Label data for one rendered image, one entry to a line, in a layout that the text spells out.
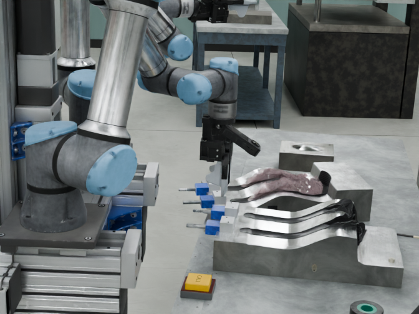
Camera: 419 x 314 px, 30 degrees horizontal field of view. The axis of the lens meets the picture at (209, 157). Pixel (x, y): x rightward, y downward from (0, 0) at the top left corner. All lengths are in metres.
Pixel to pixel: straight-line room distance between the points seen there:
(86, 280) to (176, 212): 2.76
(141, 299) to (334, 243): 1.71
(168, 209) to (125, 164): 2.95
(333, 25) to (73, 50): 4.42
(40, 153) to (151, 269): 2.23
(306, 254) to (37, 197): 0.73
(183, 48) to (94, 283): 0.78
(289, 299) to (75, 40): 0.95
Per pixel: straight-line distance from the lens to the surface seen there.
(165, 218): 4.47
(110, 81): 1.64
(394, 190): 2.81
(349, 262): 2.10
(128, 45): 1.65
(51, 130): 1.72
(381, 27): 6.63
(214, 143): 2.05
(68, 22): 2.30
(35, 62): 1.96
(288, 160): 2.90
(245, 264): 2.11
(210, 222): 2.16
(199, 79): 1.91
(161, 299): 3.63
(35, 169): 1.75
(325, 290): 2.08
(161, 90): 1.99
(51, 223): 1.77
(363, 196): 2.48
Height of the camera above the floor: 1.76
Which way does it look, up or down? 19 degrees down
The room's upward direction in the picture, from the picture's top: 2 degrees clockwise
